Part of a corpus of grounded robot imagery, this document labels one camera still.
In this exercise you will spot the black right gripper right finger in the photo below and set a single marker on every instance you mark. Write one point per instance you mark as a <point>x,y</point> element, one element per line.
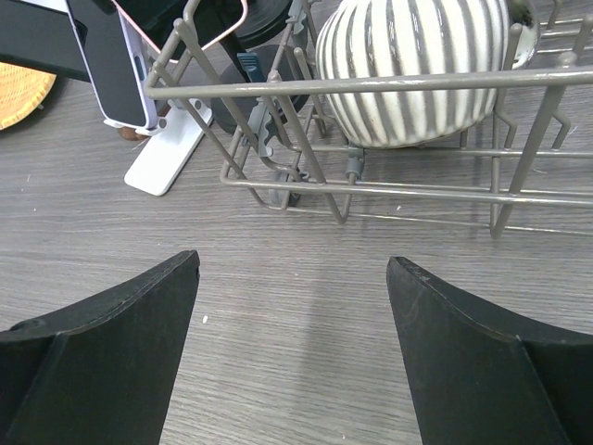
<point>481,374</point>

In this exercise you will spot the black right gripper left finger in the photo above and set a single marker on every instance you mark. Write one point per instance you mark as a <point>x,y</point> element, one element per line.
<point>101,370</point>

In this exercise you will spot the short black phone stand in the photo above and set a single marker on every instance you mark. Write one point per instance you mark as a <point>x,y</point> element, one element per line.
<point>271,36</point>

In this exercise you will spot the white folding phone stand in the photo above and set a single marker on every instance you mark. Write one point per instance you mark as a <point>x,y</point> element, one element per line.
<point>165,152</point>

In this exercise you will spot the round wooden phone stand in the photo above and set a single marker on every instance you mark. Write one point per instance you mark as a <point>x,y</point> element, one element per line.
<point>130,134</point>

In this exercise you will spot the phone in white case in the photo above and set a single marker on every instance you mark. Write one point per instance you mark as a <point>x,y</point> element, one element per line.
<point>113,57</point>

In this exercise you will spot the black phone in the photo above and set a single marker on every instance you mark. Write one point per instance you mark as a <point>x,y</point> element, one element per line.
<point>38,35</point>

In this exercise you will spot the orange woven mat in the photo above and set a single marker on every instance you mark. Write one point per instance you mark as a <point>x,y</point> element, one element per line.
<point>23,90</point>

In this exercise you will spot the striped white ceramic mug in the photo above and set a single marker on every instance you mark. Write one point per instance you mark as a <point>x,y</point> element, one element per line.
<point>367,39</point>

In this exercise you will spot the grey wire dish rack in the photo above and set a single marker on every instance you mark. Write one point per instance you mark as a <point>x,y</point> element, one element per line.
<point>483,79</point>

